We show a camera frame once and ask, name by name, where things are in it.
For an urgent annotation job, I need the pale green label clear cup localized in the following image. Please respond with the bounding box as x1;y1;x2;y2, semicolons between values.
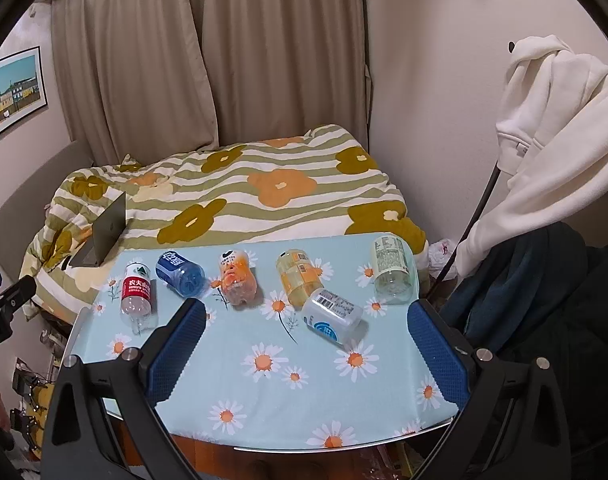
371;234;415;304

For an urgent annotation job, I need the yellow label clear cup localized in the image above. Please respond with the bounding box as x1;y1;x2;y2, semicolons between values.
276;249;322;310

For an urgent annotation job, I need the striped floral bed duvet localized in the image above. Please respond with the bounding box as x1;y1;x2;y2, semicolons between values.
20;125;429;323

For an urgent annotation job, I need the beige curtain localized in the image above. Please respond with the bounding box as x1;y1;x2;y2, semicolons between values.
51;0;371;164

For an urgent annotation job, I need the white plastic bag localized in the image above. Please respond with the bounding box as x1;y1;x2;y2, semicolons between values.
427;238;457;280

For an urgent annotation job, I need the orange label clear cup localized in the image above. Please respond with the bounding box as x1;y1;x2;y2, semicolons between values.
219;250;257;307

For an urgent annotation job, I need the dark blue garment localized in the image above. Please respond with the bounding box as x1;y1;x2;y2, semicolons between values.
441;222;608;361

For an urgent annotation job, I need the red label clear cup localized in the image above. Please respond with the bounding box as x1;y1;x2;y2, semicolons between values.
120;261;152;334

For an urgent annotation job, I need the white blue label cup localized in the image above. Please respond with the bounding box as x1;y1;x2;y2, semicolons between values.
301;288;363;344

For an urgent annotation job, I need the black stand pole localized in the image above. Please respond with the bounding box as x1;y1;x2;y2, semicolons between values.
425;166;500;301

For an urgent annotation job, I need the white hoodie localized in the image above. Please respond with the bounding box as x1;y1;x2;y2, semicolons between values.
455;35;608;278

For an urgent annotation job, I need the blue plastic cup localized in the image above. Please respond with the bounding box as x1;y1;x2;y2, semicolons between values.
155;250;208;298

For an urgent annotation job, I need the grey laptop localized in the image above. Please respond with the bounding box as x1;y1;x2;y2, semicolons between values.
69;193;127;268

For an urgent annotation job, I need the light blue daisy tablecloth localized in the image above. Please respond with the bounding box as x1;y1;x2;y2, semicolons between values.
68;232;460;452

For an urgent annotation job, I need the grey bed headboard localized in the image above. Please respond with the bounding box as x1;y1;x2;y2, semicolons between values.
0;141;94;281

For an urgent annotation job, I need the framed houses picture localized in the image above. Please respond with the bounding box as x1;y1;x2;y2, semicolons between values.
0;46;48;135

